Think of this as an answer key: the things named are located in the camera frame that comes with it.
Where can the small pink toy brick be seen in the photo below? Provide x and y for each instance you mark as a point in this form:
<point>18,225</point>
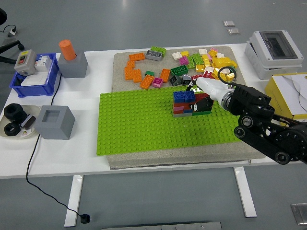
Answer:
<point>210,57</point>

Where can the grey block with round socket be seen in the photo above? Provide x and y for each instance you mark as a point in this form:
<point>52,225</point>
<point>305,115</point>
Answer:
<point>73,68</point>

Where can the black office chair base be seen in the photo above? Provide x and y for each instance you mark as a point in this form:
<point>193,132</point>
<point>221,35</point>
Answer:
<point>9,45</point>

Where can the red toy brick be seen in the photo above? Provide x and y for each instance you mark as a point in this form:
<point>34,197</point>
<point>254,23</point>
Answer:
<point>207,75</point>
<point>195,77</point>

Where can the multicolour stacked brick wall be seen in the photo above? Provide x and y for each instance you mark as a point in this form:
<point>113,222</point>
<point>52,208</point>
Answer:
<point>178,106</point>

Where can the blue toy brick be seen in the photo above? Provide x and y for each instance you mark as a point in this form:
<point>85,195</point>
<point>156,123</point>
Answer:
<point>178,97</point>
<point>189,97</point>

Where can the grey electrical distribution box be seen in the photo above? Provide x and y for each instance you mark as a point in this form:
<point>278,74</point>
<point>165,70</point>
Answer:
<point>259,48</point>

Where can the large yellow toy brick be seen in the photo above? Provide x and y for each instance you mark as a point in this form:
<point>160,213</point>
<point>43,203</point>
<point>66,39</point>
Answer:
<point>224,62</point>

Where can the white toy brick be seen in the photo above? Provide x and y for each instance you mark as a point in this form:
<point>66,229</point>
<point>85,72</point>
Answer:
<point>225,70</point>
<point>220,55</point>
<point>208,69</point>
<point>176,55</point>
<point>203,51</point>

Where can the green studded baseplate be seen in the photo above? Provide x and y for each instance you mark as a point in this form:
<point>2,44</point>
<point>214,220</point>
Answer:
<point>134,124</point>

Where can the small dark green brick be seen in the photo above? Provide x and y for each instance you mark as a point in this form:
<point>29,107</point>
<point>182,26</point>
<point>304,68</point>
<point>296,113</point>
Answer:
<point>149,73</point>
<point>232,69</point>

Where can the metal floor hatch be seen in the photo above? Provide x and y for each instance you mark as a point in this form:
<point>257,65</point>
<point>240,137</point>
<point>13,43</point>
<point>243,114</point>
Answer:
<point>299,213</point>

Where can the small orange toy brick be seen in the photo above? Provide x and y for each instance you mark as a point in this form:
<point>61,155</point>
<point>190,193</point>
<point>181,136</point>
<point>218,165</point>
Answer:
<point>130,64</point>

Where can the black hex nut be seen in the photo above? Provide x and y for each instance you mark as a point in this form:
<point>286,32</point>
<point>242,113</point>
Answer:
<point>8,131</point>
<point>10,114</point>

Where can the grey-brown mat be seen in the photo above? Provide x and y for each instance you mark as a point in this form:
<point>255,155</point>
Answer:
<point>118,76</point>

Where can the black plug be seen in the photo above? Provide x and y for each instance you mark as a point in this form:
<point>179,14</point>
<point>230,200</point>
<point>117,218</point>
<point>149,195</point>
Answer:
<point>84,218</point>

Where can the white wall switch panel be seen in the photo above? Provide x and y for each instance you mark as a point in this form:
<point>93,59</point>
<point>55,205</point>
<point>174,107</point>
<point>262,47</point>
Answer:
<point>33,80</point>

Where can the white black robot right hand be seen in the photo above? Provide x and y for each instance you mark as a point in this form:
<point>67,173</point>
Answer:
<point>212,88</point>

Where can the yellow and pink brick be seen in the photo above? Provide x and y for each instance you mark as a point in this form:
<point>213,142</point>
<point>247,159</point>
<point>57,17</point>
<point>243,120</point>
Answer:
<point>213,52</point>

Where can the long dark green brick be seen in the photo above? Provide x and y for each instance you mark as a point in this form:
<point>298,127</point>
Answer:
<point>178,70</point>

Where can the grey metal plate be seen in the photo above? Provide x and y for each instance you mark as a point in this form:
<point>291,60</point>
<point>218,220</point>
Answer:
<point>160,226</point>

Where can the grey block with square recess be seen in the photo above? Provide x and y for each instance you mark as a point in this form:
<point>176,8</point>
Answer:
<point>55,129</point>

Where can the grey sloped toy brick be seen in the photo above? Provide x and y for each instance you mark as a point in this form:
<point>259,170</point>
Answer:
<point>175,80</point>
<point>185,79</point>

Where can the white tray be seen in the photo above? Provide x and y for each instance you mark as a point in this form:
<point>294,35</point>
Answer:
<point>31,110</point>

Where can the blue plastic bin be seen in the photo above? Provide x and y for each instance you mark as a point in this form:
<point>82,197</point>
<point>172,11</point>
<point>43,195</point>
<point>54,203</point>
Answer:
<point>33,91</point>

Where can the orange cylinder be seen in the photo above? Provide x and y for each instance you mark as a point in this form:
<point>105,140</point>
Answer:
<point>67,50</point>

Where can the lime green toy brick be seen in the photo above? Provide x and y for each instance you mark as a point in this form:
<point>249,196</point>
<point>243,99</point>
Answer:
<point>197,59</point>
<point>191,61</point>
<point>158,50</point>

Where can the magenta toy brick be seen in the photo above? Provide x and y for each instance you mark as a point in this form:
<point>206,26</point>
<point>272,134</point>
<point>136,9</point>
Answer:
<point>184,60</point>

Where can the grey push-button switch box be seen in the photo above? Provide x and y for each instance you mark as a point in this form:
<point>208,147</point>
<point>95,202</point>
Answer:
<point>25,62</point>

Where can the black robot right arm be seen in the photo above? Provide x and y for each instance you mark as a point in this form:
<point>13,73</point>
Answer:
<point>249,103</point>

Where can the small dark relay module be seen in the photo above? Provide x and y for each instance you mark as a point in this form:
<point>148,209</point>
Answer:
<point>28,121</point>

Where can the white table leg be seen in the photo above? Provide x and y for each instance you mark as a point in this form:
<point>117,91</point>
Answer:
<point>73,201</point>
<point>245,191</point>

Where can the white circuit breaker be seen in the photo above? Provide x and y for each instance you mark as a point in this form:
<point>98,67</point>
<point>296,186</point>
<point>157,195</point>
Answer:
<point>43,62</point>

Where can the silver floor socket cover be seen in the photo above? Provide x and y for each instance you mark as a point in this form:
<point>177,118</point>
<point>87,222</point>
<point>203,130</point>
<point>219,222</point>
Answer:
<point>233,31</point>
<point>229,23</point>

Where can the yellow and white cardboard box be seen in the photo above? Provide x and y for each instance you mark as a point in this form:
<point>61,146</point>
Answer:
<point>283,95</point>

